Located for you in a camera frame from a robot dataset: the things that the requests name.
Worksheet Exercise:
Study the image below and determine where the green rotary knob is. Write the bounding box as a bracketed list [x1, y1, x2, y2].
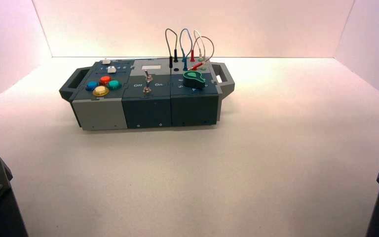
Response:
[182, 71, 206, 89]

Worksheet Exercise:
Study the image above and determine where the black plug jumper wire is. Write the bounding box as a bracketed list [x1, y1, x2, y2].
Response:
[165, 28, 179, 69]

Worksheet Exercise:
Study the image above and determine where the yellow push button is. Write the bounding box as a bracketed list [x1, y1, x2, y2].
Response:
[92, 85, 110, 97]

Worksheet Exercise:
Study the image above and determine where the grey and teal control box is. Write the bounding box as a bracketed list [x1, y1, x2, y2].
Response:
[58, 58, 235, 131]

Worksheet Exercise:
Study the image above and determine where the blue plug jumper wire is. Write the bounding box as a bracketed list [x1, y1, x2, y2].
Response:
[180, 28, 194, 72]

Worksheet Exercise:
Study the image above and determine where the red plug jumper wire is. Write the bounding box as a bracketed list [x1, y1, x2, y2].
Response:
[187, 36, 215, 71]

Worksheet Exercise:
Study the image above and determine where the white plug jumper wire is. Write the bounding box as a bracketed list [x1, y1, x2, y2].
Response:
[193, 30, 207, 71]

